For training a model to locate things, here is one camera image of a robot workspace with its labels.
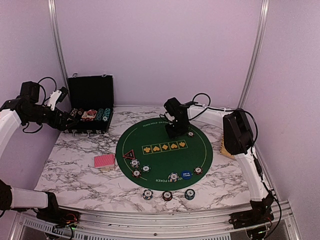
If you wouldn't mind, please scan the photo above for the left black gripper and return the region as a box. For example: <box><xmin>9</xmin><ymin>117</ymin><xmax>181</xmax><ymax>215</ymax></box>
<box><xmin>24</xmin><ymin>105</ymin><xmax>77</xmax><ymax>131</ymax></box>

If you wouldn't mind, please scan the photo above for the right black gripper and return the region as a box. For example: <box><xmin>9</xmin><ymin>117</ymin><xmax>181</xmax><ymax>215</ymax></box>
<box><xmin>165</xmin><ymin>118</ymin><xmax>189</xmax><ymax>139</ymax></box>

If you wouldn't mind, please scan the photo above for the blue small blind button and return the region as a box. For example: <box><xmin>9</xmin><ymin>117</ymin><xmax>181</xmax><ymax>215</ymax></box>
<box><xmin>180</xmin><ymin>170</ymin><xmax>193</xmax><ymax>180</ymax></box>

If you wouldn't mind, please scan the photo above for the red back card deck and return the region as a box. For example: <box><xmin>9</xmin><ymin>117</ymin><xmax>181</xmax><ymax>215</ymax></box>
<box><xmin>94</xmin><ymin>153</ymin><xmax>116</xmax><ymax>171</ymax></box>

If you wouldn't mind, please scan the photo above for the teal chip stack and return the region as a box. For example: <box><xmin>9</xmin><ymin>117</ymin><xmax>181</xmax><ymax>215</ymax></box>
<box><xmin>184</xmin><ymin>188</ymin><xmax>196</xmax><ymax>201</ymax></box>

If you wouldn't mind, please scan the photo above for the blue white chip stack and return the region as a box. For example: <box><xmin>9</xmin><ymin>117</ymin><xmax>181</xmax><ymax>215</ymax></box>
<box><xmin>142</xmin><ymin>189</ymin><xmax>154</xmax><ymax>201</ymax></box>

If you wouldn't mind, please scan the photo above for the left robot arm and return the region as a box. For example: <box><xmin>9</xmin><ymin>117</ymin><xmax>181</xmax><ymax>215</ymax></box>
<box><xmin>0</xmin><ymin>97</ymin><xmax>78</xmax><ymax>223</ymax></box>

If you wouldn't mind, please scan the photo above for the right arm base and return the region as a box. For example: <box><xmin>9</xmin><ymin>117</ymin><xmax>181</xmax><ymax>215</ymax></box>
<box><xmin>228</xmin><ymin>193</ymin><xmax>275</xmax><ymax>229</ymax></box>

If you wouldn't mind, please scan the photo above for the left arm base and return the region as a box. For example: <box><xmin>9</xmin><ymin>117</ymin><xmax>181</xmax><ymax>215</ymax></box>
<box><xmin>36</xmin><ymin>191</ymin><xmax>80</xmax><ymax>227</ymax></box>

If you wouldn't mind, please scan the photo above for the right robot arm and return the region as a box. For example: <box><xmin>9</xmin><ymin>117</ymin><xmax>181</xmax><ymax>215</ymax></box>
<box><xmin>115</xmin><ymin>99</ymin><xmax>268</xmax><ymax>202</ymax></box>

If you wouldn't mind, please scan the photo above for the blue tan chip row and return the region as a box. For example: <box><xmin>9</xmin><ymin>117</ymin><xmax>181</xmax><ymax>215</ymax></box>
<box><xmin>70</xmin><ymin>108</ymin><xmax>78</xmax><ymax>117</ymax></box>

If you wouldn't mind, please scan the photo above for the boxed playing card deck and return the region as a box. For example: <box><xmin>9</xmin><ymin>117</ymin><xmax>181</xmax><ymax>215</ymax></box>
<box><xmin>80</xmin><ymin>109</ymin><xmax>97</xmax><ymax>122</ymax></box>

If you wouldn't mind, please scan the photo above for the black poker chip case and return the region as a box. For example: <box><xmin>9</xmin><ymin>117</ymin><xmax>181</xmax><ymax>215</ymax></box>
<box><xmin>64</xmin><ymin>74</ymin><xmax>115</xmax><ymax>135</ymax></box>

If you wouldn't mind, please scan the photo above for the dark green chip row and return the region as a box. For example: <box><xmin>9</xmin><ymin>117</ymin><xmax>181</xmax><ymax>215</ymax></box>
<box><xmin>95</xmin><ymin>108</ymin><xmax>105</xmax><ymax>121</ymax></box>

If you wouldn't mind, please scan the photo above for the teal 50 chip row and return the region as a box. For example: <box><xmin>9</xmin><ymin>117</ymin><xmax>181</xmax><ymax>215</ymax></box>
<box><xmin>102</xmin><ymin>108</ymin><xmax>111</xmax><ymax>122</ymax></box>

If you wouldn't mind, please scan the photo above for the round green poker mat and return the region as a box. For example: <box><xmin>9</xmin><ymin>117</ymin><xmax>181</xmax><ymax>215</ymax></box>
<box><xmin>115</xmin><ymin>118</ymin><xmax>214</xmax><ymax>191</ymax></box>

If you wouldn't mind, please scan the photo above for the black red triangle marker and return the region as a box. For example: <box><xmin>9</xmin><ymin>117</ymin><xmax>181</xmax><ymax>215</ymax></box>
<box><xmin>122</xmin><ymin>149</ymin><xmax>136</xmax><ymax>161</ymax></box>

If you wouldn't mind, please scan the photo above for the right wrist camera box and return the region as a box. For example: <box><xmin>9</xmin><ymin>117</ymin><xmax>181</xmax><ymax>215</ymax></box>
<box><xmin>163</xmin><ymin>97</ymin><xmax>183</xmax><ymax>119</ymax></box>

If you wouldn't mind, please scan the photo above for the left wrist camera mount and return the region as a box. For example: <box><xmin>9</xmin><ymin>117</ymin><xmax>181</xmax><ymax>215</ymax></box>
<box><xmin>44</xmin><ymin>86</ymin><xmax>69</xmax><ymax>111</ymax></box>

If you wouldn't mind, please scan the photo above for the right aluminium frame post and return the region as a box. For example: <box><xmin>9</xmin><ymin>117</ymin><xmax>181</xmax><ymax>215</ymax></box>
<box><xmin>237</xmin><ymin>0</ymin><xmax>270</xmax><ymax>108</ymax></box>

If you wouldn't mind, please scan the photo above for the aluminium frame post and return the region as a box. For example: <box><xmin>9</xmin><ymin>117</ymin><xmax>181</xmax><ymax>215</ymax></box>
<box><xmin>47</xmin><ymin>0</ymin><xmax>69</xmax><ymax>89</ymax></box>
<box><xmin>237</xmin><ymin>0</ymin><xmax>270</xmax><ymax>108</ymax></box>

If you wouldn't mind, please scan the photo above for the aluminium front rail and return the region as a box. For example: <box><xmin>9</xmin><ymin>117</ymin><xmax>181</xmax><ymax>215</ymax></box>
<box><xmin>4</xmin><ymin>200</ymin><xmax>302</xmax><ymax>240</ymax></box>

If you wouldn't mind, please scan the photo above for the left aluminium frame post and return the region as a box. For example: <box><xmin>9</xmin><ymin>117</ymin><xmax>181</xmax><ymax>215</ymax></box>
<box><xmin>47</xmin><ymin>0</ymin><xmax>69</xmax><ymax>89</ymax></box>

